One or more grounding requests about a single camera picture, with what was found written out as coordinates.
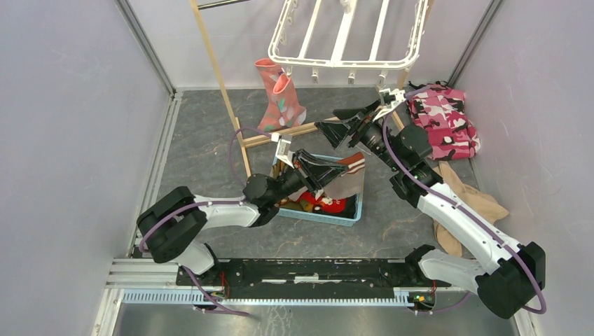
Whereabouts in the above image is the black metal rod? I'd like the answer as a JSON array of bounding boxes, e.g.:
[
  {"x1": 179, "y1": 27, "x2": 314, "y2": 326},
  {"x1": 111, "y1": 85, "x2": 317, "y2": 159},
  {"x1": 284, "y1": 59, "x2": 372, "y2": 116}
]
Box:
[{"x1": 198, "y1": 0, "x2": 250, "y2": 11}]

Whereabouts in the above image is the olive yellow sock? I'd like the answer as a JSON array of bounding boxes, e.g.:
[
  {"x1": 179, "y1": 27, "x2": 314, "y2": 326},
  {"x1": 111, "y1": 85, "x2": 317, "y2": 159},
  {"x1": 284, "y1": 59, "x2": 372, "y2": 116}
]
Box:
[{"x1": 271, "y1": 161, "x2": 314, "y2": 212}]

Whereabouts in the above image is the pink sock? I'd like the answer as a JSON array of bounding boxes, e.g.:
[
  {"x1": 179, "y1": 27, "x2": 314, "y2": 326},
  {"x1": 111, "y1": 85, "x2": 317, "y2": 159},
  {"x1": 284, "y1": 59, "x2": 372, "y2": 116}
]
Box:
[
  {"x1": 272, "y1": 73, "x2": 307, "y2": 128},
  {"x1": 254, "y1": 58, "x2": 286, "y2": 132}
]

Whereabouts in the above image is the pink camouflage bag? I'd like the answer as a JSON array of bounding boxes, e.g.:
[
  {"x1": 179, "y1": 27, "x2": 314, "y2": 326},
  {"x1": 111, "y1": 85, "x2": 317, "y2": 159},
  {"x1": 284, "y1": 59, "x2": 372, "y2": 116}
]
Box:
[{"x1": 405, "y1": 81, "x2": 481, "y2": 161}]

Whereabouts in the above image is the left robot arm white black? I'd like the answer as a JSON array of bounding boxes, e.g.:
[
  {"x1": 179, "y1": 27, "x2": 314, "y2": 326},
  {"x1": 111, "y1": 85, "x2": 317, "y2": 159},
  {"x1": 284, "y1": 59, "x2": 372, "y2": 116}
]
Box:
[{"x1": 137, "y1": 150, "x2": 349, "y2": 286}]

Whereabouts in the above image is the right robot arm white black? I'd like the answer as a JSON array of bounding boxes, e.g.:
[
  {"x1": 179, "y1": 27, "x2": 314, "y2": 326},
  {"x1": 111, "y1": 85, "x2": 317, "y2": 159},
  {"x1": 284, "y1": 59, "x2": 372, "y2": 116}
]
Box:
[{"x1": 315, "y1": 107, "x2": 547, "y2": 319}]

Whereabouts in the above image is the grey brown striped sock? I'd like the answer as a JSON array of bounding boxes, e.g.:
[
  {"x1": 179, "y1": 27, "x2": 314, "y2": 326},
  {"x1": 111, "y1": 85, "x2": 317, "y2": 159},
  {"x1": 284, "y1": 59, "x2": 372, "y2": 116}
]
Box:
[{"x1": 324, "y1": 152, "x2": 366, "y2": 200}]

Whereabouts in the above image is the purple cable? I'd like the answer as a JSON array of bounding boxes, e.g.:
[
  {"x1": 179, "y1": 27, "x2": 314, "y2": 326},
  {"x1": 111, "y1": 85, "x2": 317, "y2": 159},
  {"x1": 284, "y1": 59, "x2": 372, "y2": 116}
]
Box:
[
  {"x1": 138, "y1": 127, "x2": 275, "y2": 254},
  {"x1": 381, "y1": 85, "x2": 548, "y2": 315}
]

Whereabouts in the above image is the toothed cable rail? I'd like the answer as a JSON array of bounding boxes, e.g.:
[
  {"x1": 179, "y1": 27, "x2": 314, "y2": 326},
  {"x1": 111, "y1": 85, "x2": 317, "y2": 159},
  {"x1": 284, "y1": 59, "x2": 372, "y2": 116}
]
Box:
[{"x1": 122, "y1": 289, "x2": 414, "y2": 307}]

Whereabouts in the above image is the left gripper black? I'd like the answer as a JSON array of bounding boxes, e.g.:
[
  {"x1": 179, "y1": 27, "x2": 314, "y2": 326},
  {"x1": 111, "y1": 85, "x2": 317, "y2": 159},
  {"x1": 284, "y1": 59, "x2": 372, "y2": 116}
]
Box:
[{"x1": 270, "y1": 148, "x2": 349, "y2": 204}]

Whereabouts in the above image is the red sock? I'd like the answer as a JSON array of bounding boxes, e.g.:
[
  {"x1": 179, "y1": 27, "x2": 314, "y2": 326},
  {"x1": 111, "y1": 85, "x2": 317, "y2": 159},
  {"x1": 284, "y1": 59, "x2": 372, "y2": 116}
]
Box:
[{"x1": 297, "y1": 191, "x2": 347, "y2": 214}]

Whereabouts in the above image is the white clip hanger frame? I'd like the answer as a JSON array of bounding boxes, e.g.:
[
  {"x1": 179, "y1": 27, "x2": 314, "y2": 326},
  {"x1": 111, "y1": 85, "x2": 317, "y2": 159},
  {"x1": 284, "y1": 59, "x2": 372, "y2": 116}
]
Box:
[{"x1": 268, "y1": 1, "x2": 434, "y2": 87}]

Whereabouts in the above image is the wooden rack frame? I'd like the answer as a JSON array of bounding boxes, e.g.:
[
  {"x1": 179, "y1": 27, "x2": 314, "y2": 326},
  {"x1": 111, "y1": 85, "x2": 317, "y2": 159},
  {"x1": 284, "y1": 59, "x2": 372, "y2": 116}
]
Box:
[{"x1": 188, "y1": 0, "x2": 437, "y2": 179}]

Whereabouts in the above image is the beige cloth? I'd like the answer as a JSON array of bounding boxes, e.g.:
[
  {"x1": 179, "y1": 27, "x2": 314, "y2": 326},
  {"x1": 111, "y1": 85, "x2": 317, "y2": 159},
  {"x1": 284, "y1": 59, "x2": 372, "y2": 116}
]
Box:
[{"x1": 432, "y1": 160, "x2": 511, "y2": 259}]

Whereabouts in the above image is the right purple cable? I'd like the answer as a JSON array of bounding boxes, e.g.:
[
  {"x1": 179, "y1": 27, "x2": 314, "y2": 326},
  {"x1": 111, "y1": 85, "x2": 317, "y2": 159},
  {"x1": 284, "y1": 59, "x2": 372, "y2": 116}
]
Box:
[{"x1": 381, "y1": 85, "x2": 548, "y2": 315}]

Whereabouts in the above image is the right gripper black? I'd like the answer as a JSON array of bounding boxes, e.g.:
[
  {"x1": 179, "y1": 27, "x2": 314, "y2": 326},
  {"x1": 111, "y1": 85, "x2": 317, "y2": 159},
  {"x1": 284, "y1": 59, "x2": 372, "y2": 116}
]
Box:
[{"x1": 315, "y1": 99, "x2": 404, "y2": 172}]

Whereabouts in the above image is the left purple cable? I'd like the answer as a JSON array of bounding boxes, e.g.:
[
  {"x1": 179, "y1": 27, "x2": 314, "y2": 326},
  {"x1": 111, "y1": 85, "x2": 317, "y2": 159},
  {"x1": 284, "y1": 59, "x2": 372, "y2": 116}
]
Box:
[{"x1": 138, "y1": 127, "x2": 275, "y2": 254}]

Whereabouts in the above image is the blue plastic basket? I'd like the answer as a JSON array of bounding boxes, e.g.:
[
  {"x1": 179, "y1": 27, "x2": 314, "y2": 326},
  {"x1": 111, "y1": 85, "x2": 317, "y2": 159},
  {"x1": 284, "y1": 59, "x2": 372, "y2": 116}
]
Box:
[{"x1": 270, "y1": 150, "x2": 366, "y2": 228}]

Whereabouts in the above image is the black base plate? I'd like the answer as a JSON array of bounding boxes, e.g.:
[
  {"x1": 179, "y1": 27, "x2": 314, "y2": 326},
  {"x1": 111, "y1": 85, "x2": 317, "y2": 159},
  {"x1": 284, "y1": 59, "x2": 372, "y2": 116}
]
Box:
[{"x1": 197, "y1": 258, "x2": 449, "y2": 300}]

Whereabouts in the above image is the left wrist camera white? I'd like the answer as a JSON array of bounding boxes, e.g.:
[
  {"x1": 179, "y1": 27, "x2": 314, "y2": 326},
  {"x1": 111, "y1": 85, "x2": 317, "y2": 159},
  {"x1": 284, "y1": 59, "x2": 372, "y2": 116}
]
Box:
[{"x1": 271, "y1": 132, "x2": 293, "y2": 167}]

